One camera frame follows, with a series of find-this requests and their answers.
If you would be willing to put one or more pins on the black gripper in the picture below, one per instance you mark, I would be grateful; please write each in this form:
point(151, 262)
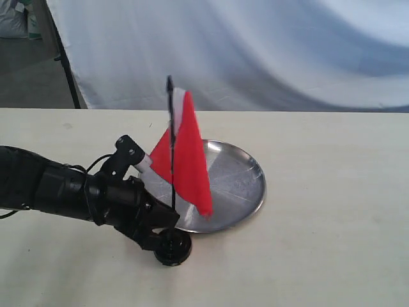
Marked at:
point(119, 202)

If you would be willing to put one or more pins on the red white flag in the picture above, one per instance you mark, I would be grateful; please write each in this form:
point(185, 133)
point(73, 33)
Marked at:
point(179, 157)

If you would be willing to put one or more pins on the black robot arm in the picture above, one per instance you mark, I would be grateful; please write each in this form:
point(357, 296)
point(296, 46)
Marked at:
point(32, 182)

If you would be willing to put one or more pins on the black round flag base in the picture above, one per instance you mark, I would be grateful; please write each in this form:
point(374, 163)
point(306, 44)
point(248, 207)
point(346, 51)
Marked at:
point(175, 247)

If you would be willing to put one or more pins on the round steel plate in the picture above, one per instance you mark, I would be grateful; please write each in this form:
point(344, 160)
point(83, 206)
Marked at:
point(237, 186)

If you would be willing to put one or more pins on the white backdrop cloth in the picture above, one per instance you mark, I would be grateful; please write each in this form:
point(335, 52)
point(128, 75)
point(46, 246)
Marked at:
point(239, 55)

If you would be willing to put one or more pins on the black backdrop stand pole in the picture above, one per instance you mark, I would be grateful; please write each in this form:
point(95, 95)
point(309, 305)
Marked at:
point(63, 59)

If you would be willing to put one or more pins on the white sack in background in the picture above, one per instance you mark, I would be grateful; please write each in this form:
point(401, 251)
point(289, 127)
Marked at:
point(18, 20)

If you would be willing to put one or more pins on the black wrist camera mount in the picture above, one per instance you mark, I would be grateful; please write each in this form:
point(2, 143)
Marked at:
point(128, 153)

